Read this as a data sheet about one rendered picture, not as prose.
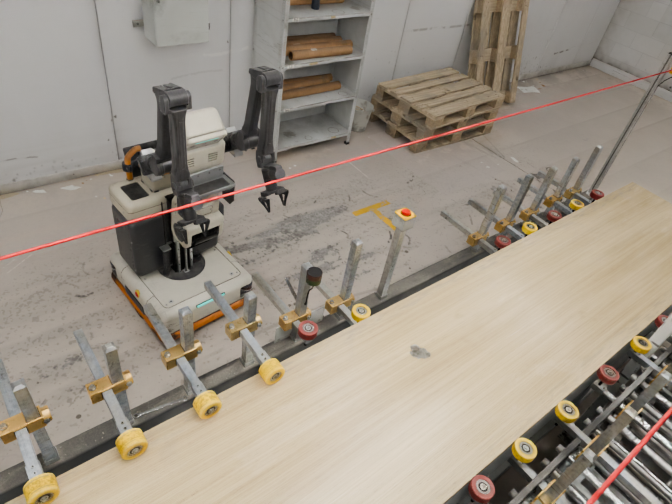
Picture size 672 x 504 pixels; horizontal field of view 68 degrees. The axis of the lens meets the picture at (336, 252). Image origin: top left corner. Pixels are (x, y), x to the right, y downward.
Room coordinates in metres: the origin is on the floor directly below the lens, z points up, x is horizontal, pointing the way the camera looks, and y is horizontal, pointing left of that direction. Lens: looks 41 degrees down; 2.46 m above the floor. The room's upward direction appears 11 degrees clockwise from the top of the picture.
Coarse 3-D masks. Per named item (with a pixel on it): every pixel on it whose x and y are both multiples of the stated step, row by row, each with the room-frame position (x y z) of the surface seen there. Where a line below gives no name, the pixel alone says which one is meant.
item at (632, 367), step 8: (664, 328) 1.67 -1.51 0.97; (656, 336) 1.67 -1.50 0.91; (664, 336) 1.66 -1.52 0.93; (656, 344) 1.66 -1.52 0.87; (648, 352) 1.66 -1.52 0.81; (632, 360) 1.68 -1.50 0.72; (624, 368) 1.68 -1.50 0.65; (632, 368) 1.66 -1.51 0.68; (624, 376) 1.67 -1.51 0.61; (616, 384) 1.67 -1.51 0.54; (616, 392) 1.65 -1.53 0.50; (600, 400) 1.67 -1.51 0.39; (592, 408) 1.67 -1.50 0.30; (584, 416) 1.68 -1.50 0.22; (592, 416) 1.66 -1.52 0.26; (576, 424) 1.68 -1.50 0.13; (568, 440) 1.65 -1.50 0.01
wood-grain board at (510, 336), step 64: (640, 192) 3.02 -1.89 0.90; (512, 256) 2.06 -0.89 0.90; (576, 256) 2.17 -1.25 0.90; (640, 256) 2.29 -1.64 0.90; (384, 320) 1.45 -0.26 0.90; (448, 320) 1.52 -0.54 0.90; (512, 320) 1.60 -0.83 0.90; (576, 320) 1.68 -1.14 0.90; (640, 320) 1.77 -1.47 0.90; (256, 384) 1.02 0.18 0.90; (320, 384) 1.07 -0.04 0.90; (384, 384) 1.13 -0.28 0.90; (448, 384) 1.19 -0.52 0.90; (512, 384) 1.25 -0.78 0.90; (576, 384) 1.31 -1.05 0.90; (192, 448) 0.75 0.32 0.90; (256, 448) 0.79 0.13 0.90; (320, 448) 0.83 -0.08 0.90; (384, 448) 0.88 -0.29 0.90; (448, 448) 0.92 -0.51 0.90
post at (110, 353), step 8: (112, 344) 0.90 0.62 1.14; (104, 352) 0.88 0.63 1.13; (112, 352) 0.88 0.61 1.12; (112, 360) 0.88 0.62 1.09; (112, 368) 0.88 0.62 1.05; (120, 368) 0.89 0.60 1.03; (112, 376) 0.87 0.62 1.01; (120, 376) 0.89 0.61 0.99; (120, 392) 0.88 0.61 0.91; (120, 400) 0.88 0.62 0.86; (128, 408) 0.89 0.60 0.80; (128, 416) 0.89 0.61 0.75
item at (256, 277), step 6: (252, 276) 1.60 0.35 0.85; (258, 276) 1.59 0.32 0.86; (258, 282) 1.56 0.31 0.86; (264, 282) 1.56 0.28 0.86; (264, 288) 1.53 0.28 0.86; (270, 288) 1.53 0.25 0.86; (270, 294) 1.50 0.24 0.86; (276, 294) 1.51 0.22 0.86; (270, 300) 1.49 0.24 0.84; (276, 300) 1.47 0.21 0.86; (276, 306) 1.45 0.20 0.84; (282, 306) 1.45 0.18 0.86; (282, 312) 1.42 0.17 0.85; (294, 324) 1.36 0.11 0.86; (306, 342) 1.30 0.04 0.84
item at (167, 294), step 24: (120, 264) 2.05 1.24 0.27; (216, 264) 2.20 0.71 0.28; (120, 288) 2.02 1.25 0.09; (144, 288) 1.90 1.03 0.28; (168, 288) 1.93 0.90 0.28; (192, 288) 1.97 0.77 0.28; (240, 288) 2.09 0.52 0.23; (144, 312) 1.83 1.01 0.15; (168, 312) 1.76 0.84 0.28; (216, 312) 1.97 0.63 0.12
